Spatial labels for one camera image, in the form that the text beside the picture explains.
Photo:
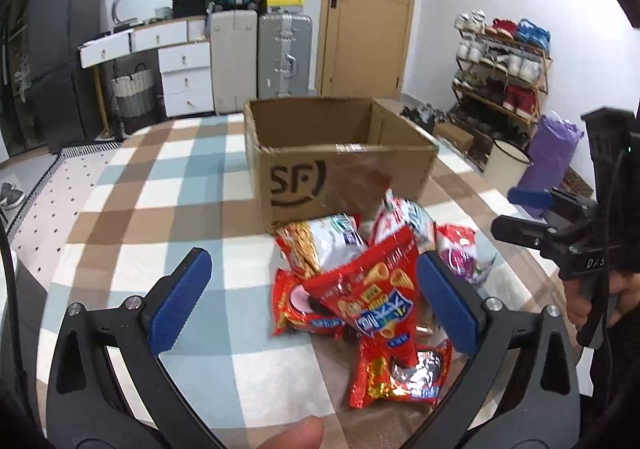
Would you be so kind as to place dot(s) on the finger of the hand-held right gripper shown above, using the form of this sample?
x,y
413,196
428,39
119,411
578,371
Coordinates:
x,y
525,231
530,196

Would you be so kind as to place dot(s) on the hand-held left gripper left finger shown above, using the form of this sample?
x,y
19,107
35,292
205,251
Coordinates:
x,y
182,294

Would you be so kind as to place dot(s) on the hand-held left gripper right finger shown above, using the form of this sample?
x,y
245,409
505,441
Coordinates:
x,y
445,299

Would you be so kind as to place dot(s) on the pink and purple snack packet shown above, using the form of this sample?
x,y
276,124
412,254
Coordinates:
x,y
460,254

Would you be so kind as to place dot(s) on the red cone snack packet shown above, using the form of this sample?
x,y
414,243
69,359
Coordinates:
x,y
365,299

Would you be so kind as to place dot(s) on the white noodle snack packet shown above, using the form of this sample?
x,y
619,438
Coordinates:
x,y
325,244
400,221

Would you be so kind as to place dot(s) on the red and silver snack packet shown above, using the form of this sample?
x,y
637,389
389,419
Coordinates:
x,y
380,369

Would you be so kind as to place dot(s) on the red cookie packet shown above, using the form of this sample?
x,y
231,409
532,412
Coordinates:
x,y
295,304

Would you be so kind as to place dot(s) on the brown cardboard box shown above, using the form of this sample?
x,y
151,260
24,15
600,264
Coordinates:
x,y
310,179

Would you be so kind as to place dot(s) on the person's right forearm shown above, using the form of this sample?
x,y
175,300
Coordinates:
x,y
620,379

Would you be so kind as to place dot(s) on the person's right hand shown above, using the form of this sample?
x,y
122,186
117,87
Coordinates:
x,y
580,304

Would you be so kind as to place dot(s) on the person's left hand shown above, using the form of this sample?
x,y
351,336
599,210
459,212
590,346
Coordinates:
x,y
295,434

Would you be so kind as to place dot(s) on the brown doormat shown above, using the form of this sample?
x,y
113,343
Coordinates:
x,y
580,184

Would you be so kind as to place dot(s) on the white bucket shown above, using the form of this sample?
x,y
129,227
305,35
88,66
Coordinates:
x,y
505,164

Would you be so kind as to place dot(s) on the purple bag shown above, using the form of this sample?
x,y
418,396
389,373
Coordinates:
x,y
550,154

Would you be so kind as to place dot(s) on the small cardboard box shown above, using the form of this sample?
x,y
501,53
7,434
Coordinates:
x,y
452,136

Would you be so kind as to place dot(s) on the wooden shoe rack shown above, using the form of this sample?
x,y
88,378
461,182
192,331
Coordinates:
x,y
542,74

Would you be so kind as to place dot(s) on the rows of shoes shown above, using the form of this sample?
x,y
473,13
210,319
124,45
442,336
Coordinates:
x,y
520,64

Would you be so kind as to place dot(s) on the dark shoes pile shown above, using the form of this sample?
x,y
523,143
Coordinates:
x,y
425,115

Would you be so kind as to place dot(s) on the white dotted mat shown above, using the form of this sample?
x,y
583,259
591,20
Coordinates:
x,y
55,199

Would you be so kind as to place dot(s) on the grey sneaker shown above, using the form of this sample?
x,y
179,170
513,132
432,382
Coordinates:
x,y
11,195

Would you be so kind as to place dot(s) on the striped laundry basket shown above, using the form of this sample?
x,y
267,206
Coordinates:
x,y
134,91

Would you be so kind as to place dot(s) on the white drawer desk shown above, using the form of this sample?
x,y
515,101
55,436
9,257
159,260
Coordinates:
x,y
185,79

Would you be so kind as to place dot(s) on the beige suitcase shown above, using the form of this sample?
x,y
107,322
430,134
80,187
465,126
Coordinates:
x,y
232,64

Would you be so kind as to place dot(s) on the wooden door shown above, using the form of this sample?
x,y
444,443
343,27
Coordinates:
x,y
370,14

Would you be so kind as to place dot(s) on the silver suitcase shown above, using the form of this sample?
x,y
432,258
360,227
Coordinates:
x,y
285,54

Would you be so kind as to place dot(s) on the dark grey refrigerator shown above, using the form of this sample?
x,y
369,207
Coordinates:
x,y
65,54

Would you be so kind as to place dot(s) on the black box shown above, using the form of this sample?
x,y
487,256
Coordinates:
x,y
190,8

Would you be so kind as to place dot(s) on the yellow shoe box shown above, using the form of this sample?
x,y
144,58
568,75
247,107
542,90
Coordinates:
x,y
284,4

